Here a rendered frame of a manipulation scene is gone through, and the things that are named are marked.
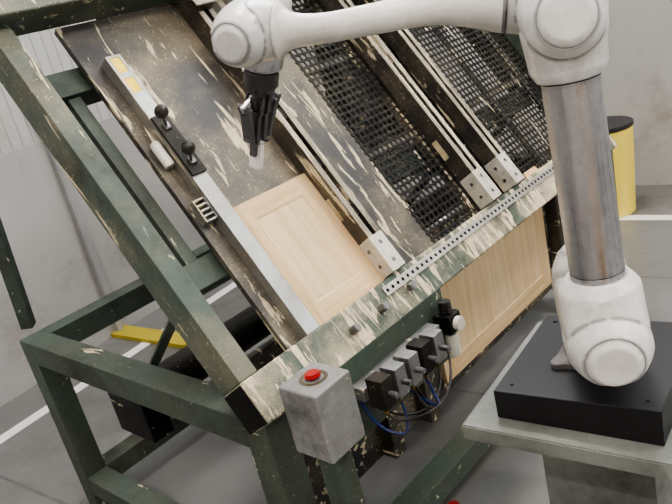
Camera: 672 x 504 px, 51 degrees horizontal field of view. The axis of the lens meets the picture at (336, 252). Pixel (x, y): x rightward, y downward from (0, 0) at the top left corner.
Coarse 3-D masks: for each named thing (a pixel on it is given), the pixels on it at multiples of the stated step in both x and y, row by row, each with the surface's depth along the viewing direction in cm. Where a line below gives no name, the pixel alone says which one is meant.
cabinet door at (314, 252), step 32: (288, 192) 209; (256, 224) 198; (288, 224) 204; (320, 224) 210; (288, 256) 199; (320, 256) 205; (352, 256) 210; (320, 288) 199; (352, 288) 205; (320, 320) 194
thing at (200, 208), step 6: (204, 198) 192; (192, 204) 190; (198, 204) 194; (204, 204) 192; (192, 210) 191; (198, 210) 190; (204, 210) 190; (210, 210) 192; (198, 216) 191; (204, 216) 190; (210, 216) 193; (216, 216) 191; (204, 222) 190; (210, 222) 192
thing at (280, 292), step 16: (112, 64) 196; (112, 80) 198; (128, 96) 196; (144, 96) 197; (144, 112) 194; (176, 160) 194; (192, 176) 192; (208, 176) 195; (208, 192) 192; (224, 208) 193; (224, 224) 191; (240, 224) 193; (240, 240) 190; (256, 240) 193; (240, 256) 193; (256, 256) 191; (256, 272) 191; (272, 272) 191; (272, 288) 189; (288, 288) 191; (288, 304) 189; (288, 320) 190; (304, 320) 189; (304, 336) 188
